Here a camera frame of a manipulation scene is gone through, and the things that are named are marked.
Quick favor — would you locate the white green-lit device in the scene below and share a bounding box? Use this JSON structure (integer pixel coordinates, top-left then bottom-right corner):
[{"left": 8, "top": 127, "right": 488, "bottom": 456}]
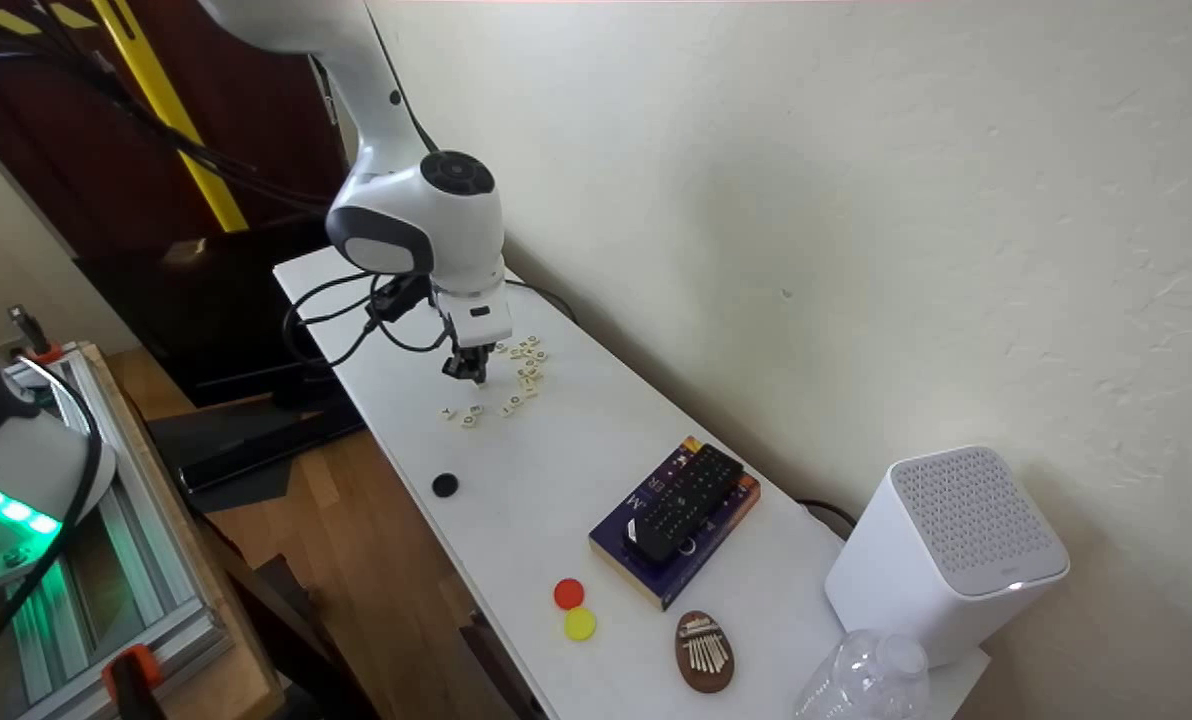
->
[{"left": 0, "top": 370, "right": 117, "bottom": 588}]

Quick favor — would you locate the orange clamp handle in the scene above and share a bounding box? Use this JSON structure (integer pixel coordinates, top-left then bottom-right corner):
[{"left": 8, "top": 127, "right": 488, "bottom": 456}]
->
[{"left": 104, "top": 642, "right": 167, "bottom": 720}]

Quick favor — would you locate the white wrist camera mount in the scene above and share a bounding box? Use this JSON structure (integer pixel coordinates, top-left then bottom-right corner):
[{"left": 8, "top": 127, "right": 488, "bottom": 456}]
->
[{"left": 441, "top": 296, "right": 514, "bottom": 349}]

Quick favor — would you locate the red round disc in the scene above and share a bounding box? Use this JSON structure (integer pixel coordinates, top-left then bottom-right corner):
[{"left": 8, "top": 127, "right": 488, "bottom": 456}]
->
[{"left": 551, "top": 574, "right": 585, "bottom": 610}]

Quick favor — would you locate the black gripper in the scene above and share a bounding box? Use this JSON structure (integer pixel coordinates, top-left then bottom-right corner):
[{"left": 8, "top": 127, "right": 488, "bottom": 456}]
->
[{"left": 441, "top": 343, "right": 497, "bottom": 385}]

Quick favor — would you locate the yellow round disc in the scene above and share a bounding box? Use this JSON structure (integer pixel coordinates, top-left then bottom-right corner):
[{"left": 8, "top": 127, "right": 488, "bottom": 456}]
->
[{"left": 565, "top": 607, "right": 600, "bottom": 642}]

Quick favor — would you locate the yellow tape strip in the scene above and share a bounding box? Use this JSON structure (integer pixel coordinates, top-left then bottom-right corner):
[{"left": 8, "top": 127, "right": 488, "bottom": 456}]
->
[{"left": 93, "top": 0, "right": 249, "bottom": 232}]

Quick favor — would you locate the black remote control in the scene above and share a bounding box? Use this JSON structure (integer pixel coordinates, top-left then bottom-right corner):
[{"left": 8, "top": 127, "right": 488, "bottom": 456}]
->
[{"left": 628, "top": 443, "right": 740, "bottom": 565}]

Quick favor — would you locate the brown oval badge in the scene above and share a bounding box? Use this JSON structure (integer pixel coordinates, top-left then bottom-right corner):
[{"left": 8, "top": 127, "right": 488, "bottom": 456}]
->
[{"left": 675, "top": 607, "right": 735, "bottom": 693}]

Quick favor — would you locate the white cube speaker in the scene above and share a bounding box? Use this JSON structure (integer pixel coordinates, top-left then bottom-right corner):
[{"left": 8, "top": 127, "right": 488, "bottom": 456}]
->
[{"left": 826, "top": 448, "right": 1074, "bottom": 667}]

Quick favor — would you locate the dark wooden cabinet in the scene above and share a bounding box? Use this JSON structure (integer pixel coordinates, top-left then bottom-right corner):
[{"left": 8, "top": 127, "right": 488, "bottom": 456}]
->
[{"left": 0, "top": 0, "right": 343, "bottom": 403}]

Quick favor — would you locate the clear plastic bottle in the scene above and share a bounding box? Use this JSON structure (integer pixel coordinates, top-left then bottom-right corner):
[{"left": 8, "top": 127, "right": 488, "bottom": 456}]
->
[{"left": 792, "top": 627, "right": 929, "bottom": 720}]

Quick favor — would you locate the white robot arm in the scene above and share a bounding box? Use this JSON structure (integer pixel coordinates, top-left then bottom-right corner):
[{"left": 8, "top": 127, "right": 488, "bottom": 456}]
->
[{"left": 200, "top": 0, "right": 514, "bottom": 379}]

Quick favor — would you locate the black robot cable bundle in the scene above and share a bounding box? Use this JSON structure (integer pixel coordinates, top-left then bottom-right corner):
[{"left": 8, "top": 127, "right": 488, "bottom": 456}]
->
[{"left": 282, "top": 268, "right": 458, "bottom": 370}]

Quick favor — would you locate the black round disc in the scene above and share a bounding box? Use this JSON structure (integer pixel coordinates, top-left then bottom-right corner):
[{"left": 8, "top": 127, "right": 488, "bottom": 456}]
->
[{"left": 431, "top": 472, "right": 462, "bottom": 501}]

